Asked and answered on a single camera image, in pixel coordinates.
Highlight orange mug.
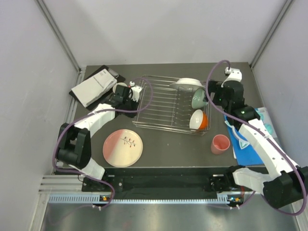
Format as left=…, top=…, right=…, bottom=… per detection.
left=113, top=82, right=127, bottom=93

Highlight mint green bowl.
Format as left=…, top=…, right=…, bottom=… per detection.
left=191, top=88, right=208, bottom=109

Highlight orange white bowl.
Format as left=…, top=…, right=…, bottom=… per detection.
left=189, top=109, right=208, bottom=130

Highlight white blue-rimmed plate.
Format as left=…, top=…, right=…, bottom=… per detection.
left=169, top=78, right=203, bottom=91

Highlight pink cup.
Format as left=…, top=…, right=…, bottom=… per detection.
left=211, top=134, right=231, bottom=154

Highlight pink cream plate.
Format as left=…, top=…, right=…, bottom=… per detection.
left=103, top=129, right=143, bottom=168

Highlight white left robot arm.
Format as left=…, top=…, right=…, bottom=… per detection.
left=54, top=85, right=142, bottom=191

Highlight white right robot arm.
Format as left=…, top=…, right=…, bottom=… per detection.
left=205, top=80, right=308, bottom=213

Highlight black clipboard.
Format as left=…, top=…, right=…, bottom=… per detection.
left=69, top=65, right=126, bottom=110

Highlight white paper booklet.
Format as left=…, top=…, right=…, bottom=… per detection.
left=71, top=69, right=117, bottom=107

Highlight teal cat-ear headphones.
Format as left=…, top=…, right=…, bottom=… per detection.
left=225, top=107, right=278, bottom=150

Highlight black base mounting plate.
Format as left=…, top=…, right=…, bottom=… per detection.
left=81, top=168, right=244, bottom=195

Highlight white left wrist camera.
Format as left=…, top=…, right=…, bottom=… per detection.
left=129, top=81, right=142, bottom=102

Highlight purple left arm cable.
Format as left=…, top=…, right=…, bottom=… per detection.
left=48, top=77, right=154, bottom=217

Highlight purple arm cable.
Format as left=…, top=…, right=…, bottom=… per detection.
left=204, top=60, right=304, bottom=216
left=48, top=77, right=154, bottom=217

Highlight metal wire dish rack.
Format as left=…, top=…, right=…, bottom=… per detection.
left=133, top=75, right=211, bottom=135

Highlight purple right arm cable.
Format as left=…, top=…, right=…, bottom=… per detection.
left=204, top=60, right=304, bottom=216

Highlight aluminium frame rail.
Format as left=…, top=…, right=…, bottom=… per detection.
left=34, top=0, right=81, bottom=73

